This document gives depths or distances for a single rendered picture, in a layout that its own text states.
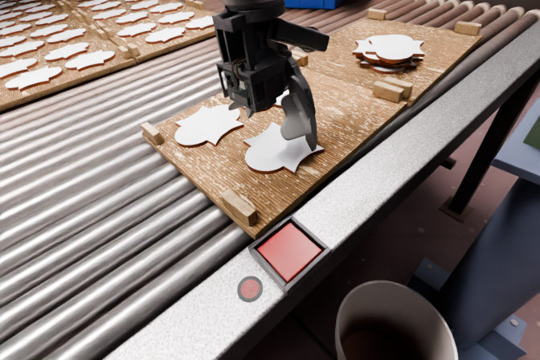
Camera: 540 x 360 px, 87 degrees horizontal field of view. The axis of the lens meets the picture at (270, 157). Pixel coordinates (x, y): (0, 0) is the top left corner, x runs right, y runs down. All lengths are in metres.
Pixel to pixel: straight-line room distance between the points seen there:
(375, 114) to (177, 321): 0.46
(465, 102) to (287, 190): 0.44
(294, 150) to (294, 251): 0.18
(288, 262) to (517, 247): 0.61
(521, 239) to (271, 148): 0.59
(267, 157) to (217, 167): 0.09
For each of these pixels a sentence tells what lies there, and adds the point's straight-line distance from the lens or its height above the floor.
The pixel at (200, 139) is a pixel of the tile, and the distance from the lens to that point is 0.54.
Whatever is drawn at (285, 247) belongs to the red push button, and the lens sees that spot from 0.38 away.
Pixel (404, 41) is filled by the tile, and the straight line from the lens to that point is 0.80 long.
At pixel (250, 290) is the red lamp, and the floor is 0.92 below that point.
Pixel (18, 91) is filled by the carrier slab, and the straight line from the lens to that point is 1.06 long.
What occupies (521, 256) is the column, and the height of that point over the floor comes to 0.61.
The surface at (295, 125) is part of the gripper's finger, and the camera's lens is 0.40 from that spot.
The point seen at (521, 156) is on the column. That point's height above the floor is 0.87.
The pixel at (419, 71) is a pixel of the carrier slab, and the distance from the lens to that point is 0.76.
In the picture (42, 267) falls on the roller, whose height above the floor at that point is 0.92.
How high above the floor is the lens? 1.26
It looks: 42 degrees down
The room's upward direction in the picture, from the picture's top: 7 degrees counter-clockwise
